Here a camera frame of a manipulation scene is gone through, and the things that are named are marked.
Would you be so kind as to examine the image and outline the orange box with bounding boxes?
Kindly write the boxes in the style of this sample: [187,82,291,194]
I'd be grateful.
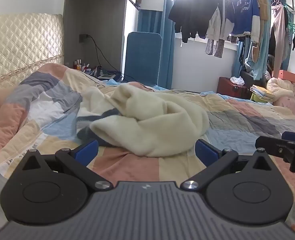
[279,69,295,82]

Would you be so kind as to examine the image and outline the tan hanging garment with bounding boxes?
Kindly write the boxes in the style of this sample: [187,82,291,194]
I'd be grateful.
[252,0,269,63]

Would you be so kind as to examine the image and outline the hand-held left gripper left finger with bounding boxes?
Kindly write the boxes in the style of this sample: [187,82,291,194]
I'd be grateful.
[17,139,113,190]

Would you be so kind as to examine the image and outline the group of small bottles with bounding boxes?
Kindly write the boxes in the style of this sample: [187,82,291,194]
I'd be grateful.
[72,59,98,77]

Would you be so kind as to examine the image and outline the cream knit sweater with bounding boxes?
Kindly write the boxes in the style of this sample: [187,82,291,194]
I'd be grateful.
[76,82,210,158]

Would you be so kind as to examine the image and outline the cream quilted headboard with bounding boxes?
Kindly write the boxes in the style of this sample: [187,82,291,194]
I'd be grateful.
[0,13,64,90]

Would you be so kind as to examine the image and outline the striped hanging shirt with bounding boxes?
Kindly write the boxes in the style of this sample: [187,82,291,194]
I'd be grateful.
[204,38,225,57]

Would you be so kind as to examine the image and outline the blue curtain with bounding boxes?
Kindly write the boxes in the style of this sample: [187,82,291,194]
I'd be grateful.
[137,0,176,90]
[232,40,250,74]

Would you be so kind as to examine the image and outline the stack of books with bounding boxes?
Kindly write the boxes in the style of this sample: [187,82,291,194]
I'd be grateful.
[249,84,275,103]

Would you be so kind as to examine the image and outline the pink hanging garment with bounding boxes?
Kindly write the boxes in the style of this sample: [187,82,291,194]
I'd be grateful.
[271,4,291,69]

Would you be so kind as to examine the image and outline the light blue hanging garment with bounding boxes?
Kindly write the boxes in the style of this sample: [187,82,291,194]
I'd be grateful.
[245,0,273,80]

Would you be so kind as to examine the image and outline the white plastic bag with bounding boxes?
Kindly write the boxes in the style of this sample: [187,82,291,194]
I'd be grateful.
[230,76,245,86]

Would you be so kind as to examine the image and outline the white hanging garment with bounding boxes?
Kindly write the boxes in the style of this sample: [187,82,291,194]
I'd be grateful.
[206,6,234,40]

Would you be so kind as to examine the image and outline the pink printed bedding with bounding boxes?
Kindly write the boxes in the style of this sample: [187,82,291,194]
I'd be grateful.
[272,82,295,117]

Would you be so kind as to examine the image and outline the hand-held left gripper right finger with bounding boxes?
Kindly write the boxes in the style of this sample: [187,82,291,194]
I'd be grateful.
[180,139,276,190]

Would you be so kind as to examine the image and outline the patchwork quilt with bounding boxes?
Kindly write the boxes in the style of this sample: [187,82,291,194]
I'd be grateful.
[0,64,295,230]

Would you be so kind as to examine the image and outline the red wooden box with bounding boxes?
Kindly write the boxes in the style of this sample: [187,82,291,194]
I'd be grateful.
[217,77,253,100]

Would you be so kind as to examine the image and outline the black hanging jacket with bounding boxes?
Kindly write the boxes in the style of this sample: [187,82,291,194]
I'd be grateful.
[168,0,224,43]

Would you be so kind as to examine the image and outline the blue and white jersey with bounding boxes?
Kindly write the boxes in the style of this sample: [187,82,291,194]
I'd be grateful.
[231,0,261,43]

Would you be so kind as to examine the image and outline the black cable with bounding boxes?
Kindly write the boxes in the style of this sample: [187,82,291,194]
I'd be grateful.
[87,35,128,79]

